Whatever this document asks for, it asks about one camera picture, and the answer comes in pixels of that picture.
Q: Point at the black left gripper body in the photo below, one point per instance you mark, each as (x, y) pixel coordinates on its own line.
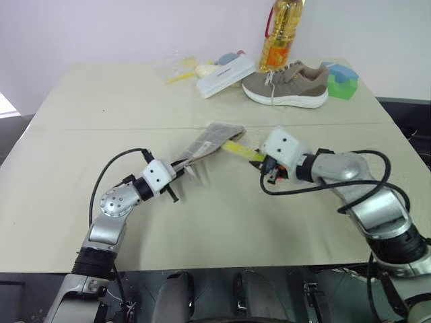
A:
(172, 181)

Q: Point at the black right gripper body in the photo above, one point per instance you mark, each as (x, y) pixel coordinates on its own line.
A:
(271, 170)

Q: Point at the yellow highlighter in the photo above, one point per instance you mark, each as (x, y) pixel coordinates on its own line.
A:
(240, 149)

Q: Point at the grey grid pouch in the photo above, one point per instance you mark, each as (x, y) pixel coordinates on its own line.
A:
(215, 138)

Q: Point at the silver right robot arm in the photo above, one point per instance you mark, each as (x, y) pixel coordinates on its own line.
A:
(377, 208)

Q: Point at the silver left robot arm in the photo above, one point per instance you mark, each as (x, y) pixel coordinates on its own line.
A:
(107, 228)

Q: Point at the brown sneaker with white sole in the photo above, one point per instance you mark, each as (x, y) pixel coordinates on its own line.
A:
(289, 87)

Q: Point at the white rectangular plastic case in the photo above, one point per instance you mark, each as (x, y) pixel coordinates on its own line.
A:
(224, 77)

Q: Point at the yellow stick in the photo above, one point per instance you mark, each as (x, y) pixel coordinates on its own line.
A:
(180, 77)

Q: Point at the cream coloured lump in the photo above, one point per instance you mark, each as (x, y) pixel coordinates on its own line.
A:
(206, 70)

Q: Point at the blue and red toy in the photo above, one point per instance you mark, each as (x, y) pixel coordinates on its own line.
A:
(227, 59)

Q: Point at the clear plastic bag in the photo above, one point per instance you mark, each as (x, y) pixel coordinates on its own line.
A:
(178, 65)

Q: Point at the green foam block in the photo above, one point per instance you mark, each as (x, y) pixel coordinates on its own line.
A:
(341, 89)

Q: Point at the blue sponge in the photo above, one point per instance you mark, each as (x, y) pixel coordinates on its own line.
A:
(343, 72)

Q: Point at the yellow cooking oil bottle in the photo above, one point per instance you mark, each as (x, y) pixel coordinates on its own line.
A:
(281, 37)

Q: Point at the black metal clamp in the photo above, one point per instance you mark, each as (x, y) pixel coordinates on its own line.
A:
(313, 301)

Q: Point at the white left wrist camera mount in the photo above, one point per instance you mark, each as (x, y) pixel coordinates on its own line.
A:
(156, 173)

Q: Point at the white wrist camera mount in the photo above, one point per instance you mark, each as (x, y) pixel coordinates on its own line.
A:
(283, 148)
(156, 173)

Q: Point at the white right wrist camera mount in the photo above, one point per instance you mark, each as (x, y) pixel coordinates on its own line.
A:
(283, 148)

